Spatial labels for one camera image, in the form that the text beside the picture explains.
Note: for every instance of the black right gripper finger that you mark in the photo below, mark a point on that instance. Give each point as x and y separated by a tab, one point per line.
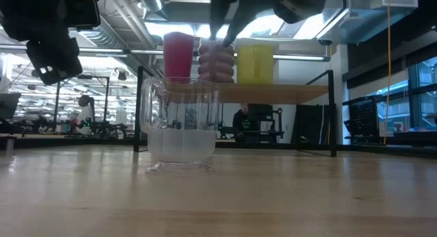
242	22
218	15

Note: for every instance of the yellow-green mug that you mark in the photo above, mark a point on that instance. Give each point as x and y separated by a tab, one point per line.
255	64

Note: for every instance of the pink ribbed mug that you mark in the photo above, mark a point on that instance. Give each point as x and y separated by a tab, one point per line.
216	64

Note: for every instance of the red plastic cup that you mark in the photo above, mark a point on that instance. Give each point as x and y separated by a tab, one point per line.
178	56

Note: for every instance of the clear glass mug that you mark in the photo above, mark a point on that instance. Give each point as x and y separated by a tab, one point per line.
181	141

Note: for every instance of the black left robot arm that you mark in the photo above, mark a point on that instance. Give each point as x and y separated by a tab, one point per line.
30	15

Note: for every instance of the wooden shelf with black legs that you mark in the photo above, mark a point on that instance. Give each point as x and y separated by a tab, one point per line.
273	93

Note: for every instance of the person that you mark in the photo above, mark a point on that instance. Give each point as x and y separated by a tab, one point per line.
241	122
85	115

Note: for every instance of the black background equipment rack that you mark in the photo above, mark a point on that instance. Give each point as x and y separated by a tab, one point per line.
269	122

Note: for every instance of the black background panel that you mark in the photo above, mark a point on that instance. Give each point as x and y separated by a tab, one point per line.
310	124

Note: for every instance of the black perforated cart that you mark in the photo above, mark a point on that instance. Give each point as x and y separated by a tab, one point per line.
363	119

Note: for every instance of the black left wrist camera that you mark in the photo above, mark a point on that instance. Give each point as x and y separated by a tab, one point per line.
82	11

